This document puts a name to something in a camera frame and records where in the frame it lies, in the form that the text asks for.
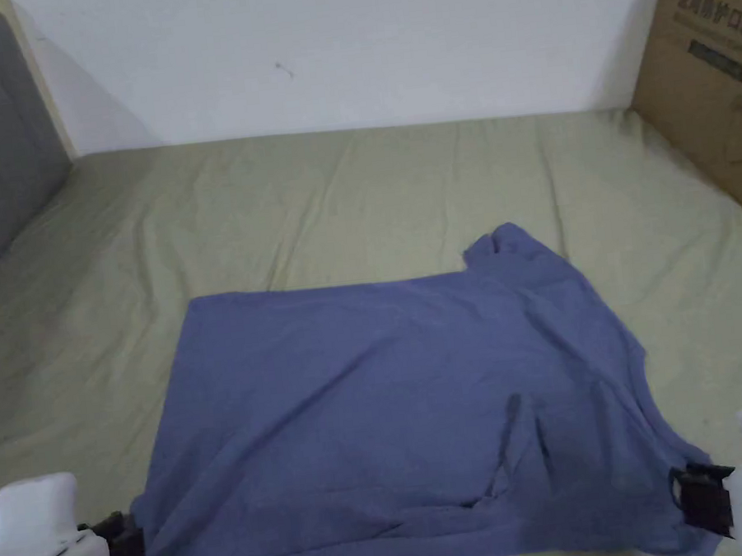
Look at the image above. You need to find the brown cardboard carton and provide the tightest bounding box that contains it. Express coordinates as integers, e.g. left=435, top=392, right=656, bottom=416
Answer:
left=619, top=0, right=742, bottom=241

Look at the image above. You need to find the blue shirt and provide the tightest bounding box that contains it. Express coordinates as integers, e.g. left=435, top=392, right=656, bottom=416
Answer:
left=83, top=203, right=725, bottom=556

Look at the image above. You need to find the bed with pale green sheet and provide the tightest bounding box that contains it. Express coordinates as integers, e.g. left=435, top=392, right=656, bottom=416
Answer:
left=0, top=83, right=742, bottom=556

